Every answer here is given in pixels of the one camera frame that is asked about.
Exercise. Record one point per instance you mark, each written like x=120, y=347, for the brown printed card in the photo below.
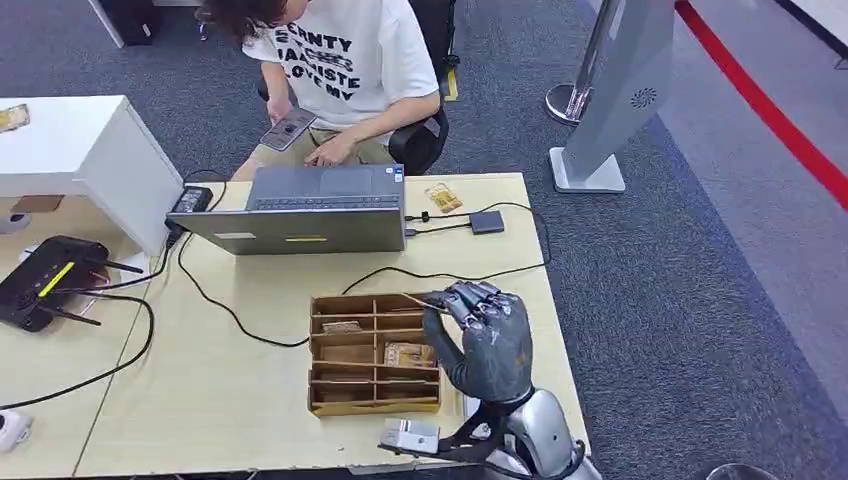
x=409, y=355

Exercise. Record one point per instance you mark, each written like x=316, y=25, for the person's left hand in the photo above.
x=331, y=151

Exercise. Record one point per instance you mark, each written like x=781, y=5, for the black office chair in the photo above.
x=420, y=142

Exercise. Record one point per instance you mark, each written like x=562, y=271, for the person's right hand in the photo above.
x=278, y=110

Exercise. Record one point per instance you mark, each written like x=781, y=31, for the person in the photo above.
x=351, y=66

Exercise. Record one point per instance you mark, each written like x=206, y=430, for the smartphone with dark screen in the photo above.
x=288, y=129

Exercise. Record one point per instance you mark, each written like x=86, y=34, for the wooden card box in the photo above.
x=344, y=391

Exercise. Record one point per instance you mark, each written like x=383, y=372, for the dark grey usb hub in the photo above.
x=487, y=222

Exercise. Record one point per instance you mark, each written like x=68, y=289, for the black router with antennas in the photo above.
x=46, y=281

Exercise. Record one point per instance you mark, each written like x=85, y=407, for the yellow object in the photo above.
x=452, y=85

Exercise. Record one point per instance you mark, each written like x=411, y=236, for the white cabinet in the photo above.
x=79, y=149

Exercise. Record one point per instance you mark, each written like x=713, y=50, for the black power adapter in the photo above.
x=191, y=200

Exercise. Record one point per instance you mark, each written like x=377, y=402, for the grey standing kiosk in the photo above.
x=616, y=99

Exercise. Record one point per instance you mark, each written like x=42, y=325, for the grey laptop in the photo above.
x=291, y=228

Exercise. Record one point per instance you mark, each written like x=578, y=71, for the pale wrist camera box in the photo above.
x=409, y=436

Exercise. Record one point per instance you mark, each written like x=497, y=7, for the brown cardboard piece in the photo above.
x=36, y=204

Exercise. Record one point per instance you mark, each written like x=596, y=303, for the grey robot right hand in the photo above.
x=493, y=351

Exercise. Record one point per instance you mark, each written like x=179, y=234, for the white power socket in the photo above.
x=13, y=430

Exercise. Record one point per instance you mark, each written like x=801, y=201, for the round white device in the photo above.
x=10, y=223

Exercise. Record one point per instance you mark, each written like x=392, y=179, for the pale card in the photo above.
x=341, y=326

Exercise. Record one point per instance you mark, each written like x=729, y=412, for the chrome stanchion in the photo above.
x=566, y=102

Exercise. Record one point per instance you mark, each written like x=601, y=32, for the black box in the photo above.
x=132, y=20

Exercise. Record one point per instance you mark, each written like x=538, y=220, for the white flat device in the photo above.
x=470, y=405

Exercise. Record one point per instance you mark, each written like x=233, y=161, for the round grey base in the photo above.
x=742, y=473

